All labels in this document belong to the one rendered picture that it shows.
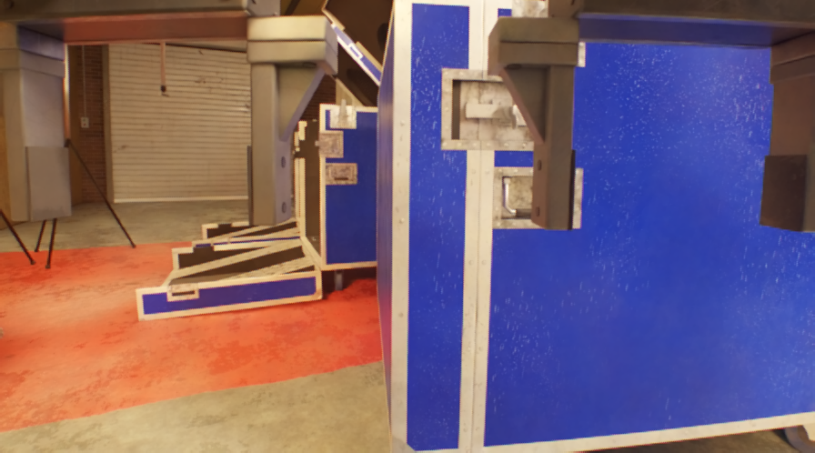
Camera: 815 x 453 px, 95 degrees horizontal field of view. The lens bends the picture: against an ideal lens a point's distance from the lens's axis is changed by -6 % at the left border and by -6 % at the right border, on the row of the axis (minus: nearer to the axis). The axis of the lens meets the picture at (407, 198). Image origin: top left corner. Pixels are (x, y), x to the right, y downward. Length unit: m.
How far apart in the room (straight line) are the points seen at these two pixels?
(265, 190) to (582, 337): 0.67
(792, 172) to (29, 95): 0.41
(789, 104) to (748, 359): 0.79
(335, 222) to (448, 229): 1.37
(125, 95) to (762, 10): 7.96
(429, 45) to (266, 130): 0.49
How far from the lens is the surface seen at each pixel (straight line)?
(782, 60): 0.30
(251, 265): 2.61
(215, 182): 7.84
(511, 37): 0.21
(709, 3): 0.24
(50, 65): 0.30
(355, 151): 1.99
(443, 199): 0.65
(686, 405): 0.99
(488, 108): 0.68
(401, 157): 0.64
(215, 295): 2.03
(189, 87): 7.94
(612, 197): 0.76
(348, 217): 2.00
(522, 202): 0.71
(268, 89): 0.21
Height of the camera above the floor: 0.69
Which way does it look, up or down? 5 degrees down
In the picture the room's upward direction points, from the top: 1 degrees clockwise
